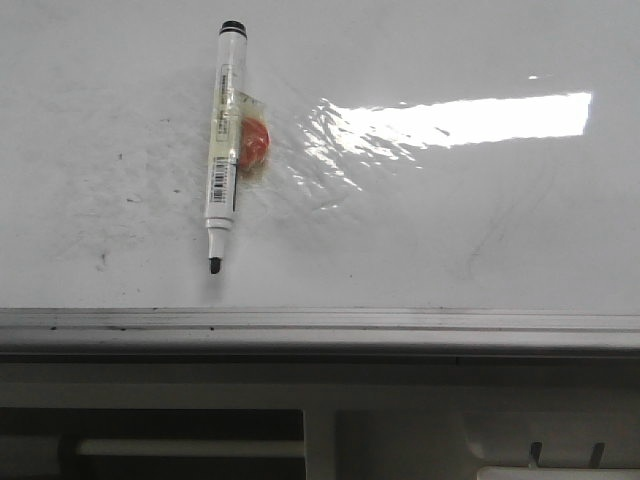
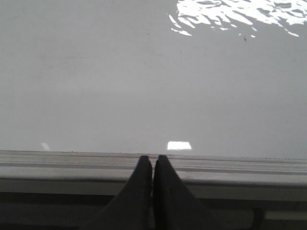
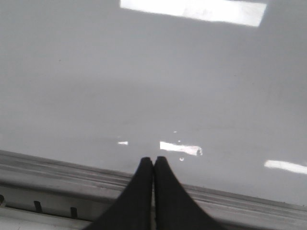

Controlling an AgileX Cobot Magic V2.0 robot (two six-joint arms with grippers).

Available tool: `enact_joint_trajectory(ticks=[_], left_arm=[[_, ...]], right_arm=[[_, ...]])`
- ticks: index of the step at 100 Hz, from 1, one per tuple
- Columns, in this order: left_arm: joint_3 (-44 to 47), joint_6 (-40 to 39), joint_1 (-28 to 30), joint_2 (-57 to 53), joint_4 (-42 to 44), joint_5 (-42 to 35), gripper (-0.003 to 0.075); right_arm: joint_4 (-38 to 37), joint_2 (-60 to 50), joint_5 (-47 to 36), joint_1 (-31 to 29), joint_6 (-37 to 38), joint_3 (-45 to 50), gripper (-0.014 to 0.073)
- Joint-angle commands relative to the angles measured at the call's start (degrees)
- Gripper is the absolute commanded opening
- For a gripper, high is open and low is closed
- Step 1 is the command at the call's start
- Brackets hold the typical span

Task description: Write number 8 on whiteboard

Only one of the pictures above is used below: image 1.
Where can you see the white horizontal rod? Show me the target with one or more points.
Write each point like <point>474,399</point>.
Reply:
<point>191,448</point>

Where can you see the white black-ink whiteboard marker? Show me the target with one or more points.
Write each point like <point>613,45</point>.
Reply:
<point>230,104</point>

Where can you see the white whiteboard with aluminium frame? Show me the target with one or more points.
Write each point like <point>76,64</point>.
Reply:
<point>422,177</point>

